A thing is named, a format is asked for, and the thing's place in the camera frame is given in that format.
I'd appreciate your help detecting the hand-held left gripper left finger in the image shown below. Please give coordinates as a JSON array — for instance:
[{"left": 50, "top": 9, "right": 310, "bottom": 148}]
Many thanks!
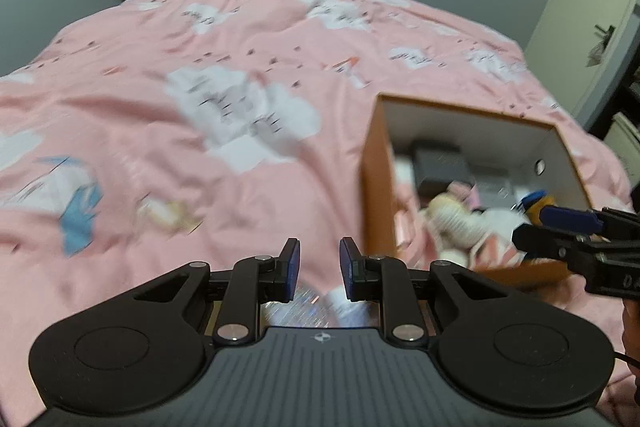
[{"left": 132, "top": 237, "right": 302, "bottom": 348}]

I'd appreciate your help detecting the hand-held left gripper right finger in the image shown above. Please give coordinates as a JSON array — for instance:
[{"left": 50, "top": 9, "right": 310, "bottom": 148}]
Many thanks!
[{"left": 339, "top": 237, "right": 506, "bottom": 348}]

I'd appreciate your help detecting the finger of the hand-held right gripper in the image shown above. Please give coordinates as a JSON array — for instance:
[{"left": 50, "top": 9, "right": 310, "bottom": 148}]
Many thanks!
[
  {"left": 539, "top": 204, "right": 640, "bottom": 240},
  {"left": 511, "top": 224, "right": 640, "bottom": 276}
]

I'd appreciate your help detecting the shiny silver packet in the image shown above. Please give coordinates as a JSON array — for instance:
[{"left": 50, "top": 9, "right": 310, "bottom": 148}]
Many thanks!
[{"left": 257, "top": 284, "right": 383, "bottom": 330}]

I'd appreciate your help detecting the blue and yellow duck plush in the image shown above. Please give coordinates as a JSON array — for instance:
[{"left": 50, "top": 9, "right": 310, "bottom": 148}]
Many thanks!
[{"left": 517, "top": 189, "right": 548, "bottom": 225}]

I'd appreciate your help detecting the orange cardboard box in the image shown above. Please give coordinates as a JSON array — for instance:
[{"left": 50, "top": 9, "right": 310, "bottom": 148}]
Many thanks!
[{"left": 361, "top": 93, "right": 596, "bottom": 290}]

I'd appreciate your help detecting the crocheted bunny doll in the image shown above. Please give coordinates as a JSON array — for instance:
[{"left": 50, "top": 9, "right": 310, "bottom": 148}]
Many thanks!
[{"left": 425, "top": 192, "right": 501, "bottom": 263}]

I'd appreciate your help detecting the grey box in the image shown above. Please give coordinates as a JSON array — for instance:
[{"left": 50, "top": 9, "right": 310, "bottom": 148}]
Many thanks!
[{"left": 411, "top": 139, "right": 476, "bottom": 190}]

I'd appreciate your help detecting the person's right forearm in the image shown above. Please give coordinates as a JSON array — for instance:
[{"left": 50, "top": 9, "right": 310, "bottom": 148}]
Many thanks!
[{"left": 621, "top": 299, "right": 640, "bottom": 378}]

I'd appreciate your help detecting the dark shelf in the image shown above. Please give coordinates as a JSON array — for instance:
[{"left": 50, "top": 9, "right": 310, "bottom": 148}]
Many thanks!
[{"left": 585, "top": 77, "right": 640, "bottom": 168}]

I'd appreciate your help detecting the cream door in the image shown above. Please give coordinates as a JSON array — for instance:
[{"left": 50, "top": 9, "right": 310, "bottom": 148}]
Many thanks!
[{"left": 522, "top": 0, "right": 640, "bottom": 118}]

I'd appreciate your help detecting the pink cloud-print blanket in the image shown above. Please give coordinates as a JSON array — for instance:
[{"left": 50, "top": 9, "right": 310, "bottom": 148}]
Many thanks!
[{"left": 0, "top": 0, "right": 640, "bottom": 427}]

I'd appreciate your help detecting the black door handle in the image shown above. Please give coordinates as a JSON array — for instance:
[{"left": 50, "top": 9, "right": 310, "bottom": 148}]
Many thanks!
[{"left": 595, "top": 24, "right": 617, "bottom": 52}]

